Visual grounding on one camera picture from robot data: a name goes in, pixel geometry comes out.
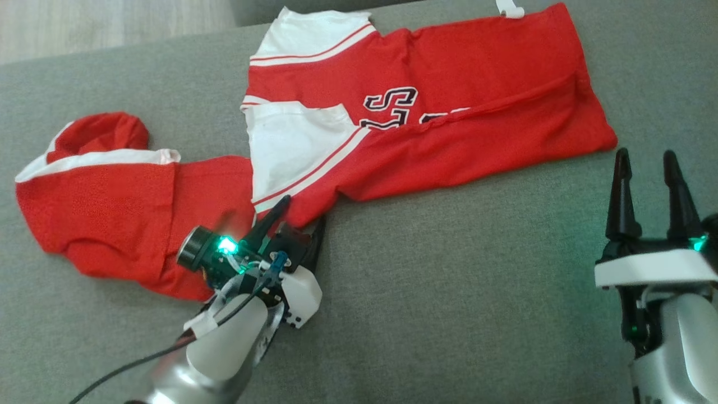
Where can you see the red garment with white band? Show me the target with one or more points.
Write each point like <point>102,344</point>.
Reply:
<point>112,213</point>

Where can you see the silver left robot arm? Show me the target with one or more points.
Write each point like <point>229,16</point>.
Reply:
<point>224,348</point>

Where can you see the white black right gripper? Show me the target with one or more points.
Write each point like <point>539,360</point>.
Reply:
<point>656,269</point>

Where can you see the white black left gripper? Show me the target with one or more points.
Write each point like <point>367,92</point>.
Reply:
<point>300,294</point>

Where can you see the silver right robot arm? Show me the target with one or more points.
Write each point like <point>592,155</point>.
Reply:
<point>684,348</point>

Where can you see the large grey sofa seat cushion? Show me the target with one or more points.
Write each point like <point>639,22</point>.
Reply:
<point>449,292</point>

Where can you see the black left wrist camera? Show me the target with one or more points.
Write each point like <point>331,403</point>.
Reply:
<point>196,249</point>

